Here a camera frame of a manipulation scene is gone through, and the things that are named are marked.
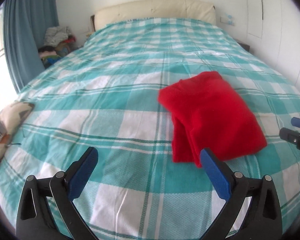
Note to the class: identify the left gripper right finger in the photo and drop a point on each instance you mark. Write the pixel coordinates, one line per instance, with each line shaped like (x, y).
(263, 219)

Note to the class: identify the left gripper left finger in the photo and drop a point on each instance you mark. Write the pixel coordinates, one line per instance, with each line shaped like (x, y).
(35, 219)

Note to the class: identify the red knit sweater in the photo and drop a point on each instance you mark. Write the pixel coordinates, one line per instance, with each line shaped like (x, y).
(208, 113)

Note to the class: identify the pile of clothes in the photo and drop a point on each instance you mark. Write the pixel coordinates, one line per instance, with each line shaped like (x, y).
(58, 43)

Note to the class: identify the beige patterned pillow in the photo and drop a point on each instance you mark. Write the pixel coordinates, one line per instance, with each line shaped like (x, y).
(11, 119)

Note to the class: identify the teal plaid bed cover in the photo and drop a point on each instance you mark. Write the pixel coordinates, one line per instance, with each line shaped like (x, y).
(105, 95)

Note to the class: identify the cream padded headboard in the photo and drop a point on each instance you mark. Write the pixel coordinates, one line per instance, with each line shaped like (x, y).
(193, 9)

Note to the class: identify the blue window curtain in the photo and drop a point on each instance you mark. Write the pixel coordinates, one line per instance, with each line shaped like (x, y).
(25, 23)

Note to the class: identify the white wall socket panel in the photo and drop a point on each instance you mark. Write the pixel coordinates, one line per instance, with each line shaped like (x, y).
(227, 19)

